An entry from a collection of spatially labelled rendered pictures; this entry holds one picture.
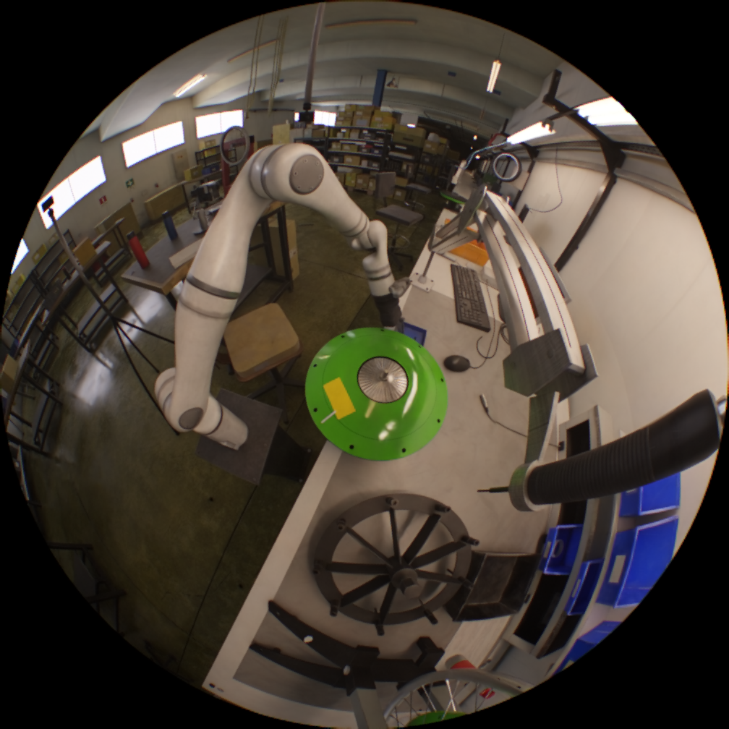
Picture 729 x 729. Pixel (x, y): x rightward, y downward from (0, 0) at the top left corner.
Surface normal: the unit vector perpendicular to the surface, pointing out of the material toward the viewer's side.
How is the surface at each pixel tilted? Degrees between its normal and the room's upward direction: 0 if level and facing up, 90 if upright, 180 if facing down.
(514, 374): 90
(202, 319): 71
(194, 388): 86
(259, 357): 0
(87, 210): 90
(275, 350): 0
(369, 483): 0
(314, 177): 92
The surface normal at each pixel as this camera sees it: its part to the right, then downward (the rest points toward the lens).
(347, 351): -0.07, -0.64
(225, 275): 0.83, 0.20
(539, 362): -0.98, -0.21
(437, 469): 0.12, -0.50
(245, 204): 0.90, 0.32
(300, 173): 0.76, 0.59
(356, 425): -0.03, -0.26
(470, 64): -0.39, 0.77
